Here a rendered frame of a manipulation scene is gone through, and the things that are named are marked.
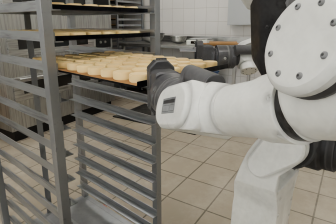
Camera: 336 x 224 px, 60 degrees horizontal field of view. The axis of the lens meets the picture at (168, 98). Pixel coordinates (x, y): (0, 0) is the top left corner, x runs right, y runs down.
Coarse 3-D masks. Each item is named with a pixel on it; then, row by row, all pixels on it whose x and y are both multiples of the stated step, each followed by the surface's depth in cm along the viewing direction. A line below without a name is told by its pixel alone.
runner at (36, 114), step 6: (0, 96) 121; (0, 102) 122; (6, 102) 118; (12, 102) 113; (18, 108) 111; (24, 108) 107; (30, 108) 103; (30, 114) 104; (36, 114) 101; (42, 114) 98; (42, 120) 99; (66, 126) 93
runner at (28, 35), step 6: (0, 30) 108; (6, 30) 104; (12, 30) 101; (18, 30) 98; (0, 36) 109; (6, 36) 105; (12, 36) 102; (18, 36) 99; (24, 36) 96; (30, 36) 93; (36, 36) 90; (54, 36) 84
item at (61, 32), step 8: (56, 32) 92; (64, 32) 92; (72, 32) 94; (80, 32) 94; (88, 32) 98; (96, 32) 98; (104, 32) 103; (112, 32) 103; (120, 32) 107; (128, 32) 112; (136, 32) 112
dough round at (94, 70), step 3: (90, 66) 82; (93, 66) 82; (96, 66) 82; (99, 66) 82; (102, 66) 82; (87, 69) 81; (90, 69) 80; (93, 69) 79; (96, 69) 79; (99, 69) 80; (87, 72) 81; (90, 72) 80; (93, 72) 80; (96, 72) 80; (99, 72) 80
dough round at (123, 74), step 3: (123, 69) 77; (114, 72) 73; (117, 72) 73; (120, 72) 72; (123, 72) 72; (126, 72) 73; (129, 72) 73; (114, 75) 73; (117, 75) 72; (120, 75) 72; (123, 75) 72; (126, 75) 73; (114, 78) 73; (117, 78) 73; (120, 78) 73; (123, 78) 73; (126, 78) 73
